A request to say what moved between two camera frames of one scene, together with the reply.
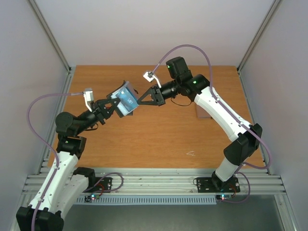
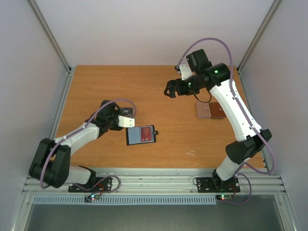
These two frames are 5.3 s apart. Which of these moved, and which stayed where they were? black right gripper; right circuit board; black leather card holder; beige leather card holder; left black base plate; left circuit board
Moved: black leather card holder; black right gripper
Stayed: beige leather card holder; left black base plate; right circuit board; left circuit board
